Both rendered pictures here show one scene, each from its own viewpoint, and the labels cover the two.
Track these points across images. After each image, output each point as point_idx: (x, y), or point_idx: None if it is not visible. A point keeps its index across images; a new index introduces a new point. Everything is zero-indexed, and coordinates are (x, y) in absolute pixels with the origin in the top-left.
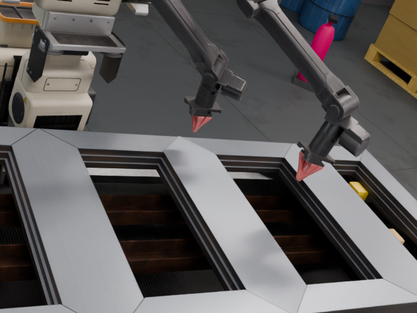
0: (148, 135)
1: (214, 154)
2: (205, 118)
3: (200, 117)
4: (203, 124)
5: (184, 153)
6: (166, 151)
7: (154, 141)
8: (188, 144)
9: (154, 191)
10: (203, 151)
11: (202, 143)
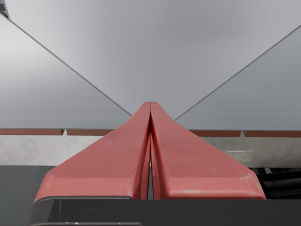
0: (290, 130)
1: (14, 11)
2: (132, 169)
3: (243, 187)
4: (121, 129)
5: (191, 11)
6: (287, 21)
7: (298, 90)
8: (133, 83)
9: None
10: (70, 35)
11: (60, 93)
